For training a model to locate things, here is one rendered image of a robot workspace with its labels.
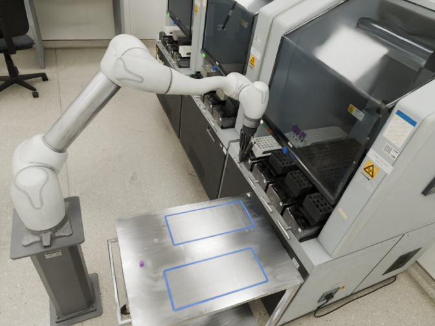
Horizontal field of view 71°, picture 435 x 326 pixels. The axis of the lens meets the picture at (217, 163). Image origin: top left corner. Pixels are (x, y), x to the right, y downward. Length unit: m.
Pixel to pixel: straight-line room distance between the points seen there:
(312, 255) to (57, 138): 1.15
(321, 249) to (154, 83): 0.96
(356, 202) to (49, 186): 1.12
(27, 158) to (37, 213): 0.24
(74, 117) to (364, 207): 1.13
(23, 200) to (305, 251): 1.11
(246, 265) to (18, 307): 1.36
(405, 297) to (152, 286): 1.84
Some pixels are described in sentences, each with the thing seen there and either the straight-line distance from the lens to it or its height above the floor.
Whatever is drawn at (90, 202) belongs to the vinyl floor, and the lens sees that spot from 2.46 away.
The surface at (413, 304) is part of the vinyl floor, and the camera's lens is 2.54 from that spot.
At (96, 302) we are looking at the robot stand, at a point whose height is 0.02.
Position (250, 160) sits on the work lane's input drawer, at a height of 0.80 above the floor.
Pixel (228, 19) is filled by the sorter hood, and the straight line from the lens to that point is 1.92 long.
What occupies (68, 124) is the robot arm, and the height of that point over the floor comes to 1.06.
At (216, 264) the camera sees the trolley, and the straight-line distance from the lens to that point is 1.16.
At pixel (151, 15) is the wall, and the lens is 4.88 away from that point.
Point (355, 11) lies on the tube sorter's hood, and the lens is 1.51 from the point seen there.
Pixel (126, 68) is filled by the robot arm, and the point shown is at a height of 1.35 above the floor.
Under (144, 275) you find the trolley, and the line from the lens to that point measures 1.13.
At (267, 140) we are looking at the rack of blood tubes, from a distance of 1.69.
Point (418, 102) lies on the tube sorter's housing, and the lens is 1.06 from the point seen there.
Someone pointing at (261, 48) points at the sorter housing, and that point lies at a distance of 1.63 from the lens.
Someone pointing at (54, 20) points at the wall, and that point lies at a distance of 4.78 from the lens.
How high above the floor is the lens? 1.81
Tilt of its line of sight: 41 degrees down
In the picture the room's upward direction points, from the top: 10 degrees clockwise
